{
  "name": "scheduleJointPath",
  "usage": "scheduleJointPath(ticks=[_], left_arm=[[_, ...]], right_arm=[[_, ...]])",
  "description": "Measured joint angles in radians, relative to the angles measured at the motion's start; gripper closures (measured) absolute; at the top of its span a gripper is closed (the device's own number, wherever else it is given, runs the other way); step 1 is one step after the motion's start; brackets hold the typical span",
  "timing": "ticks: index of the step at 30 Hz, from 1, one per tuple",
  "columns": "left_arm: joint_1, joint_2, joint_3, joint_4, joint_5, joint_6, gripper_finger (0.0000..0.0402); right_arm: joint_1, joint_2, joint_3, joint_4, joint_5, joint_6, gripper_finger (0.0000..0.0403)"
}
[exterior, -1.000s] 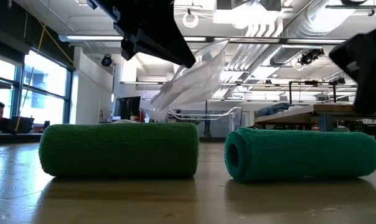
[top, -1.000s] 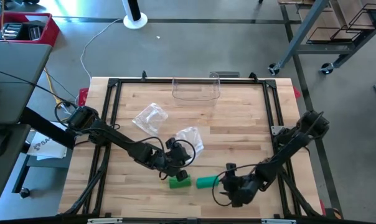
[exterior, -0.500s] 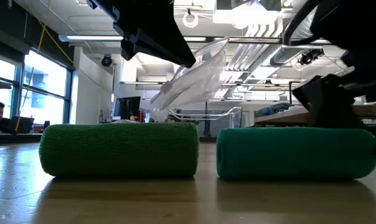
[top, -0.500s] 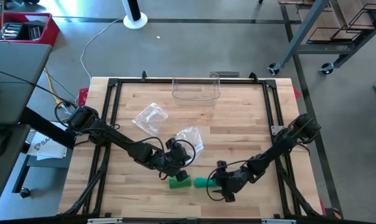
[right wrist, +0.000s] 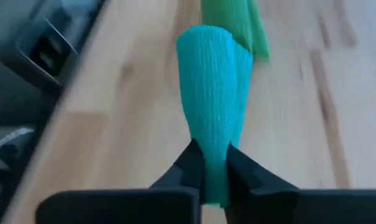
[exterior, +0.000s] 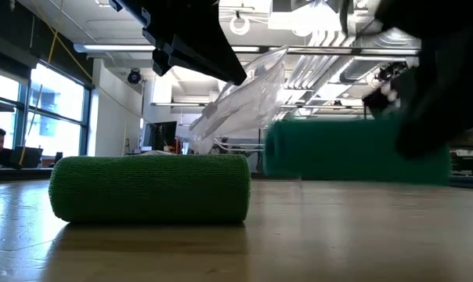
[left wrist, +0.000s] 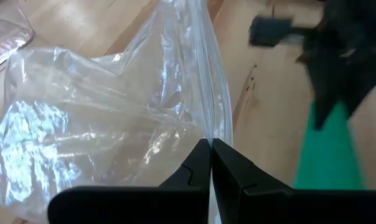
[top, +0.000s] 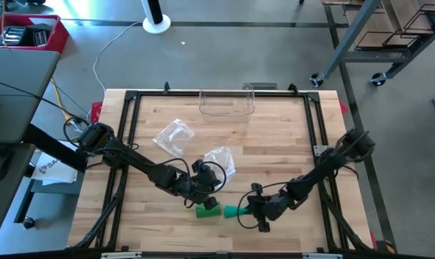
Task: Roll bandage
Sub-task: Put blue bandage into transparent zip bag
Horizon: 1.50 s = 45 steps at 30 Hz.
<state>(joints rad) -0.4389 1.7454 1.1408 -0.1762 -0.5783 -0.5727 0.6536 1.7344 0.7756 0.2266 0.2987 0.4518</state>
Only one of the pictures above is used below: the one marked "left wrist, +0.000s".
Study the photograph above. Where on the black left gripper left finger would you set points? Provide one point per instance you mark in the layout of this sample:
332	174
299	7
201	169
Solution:
194	186

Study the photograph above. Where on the clear plastic zipper bag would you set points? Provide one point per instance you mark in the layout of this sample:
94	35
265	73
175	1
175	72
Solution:
4	37
97	109

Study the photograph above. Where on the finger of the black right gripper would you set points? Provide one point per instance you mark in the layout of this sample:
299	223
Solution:
365	84
323	93

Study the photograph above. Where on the teal elastic bandage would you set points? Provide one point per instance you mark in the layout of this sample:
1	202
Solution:
328	155

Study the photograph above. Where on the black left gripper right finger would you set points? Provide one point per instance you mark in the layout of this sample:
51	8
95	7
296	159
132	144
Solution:
237	186

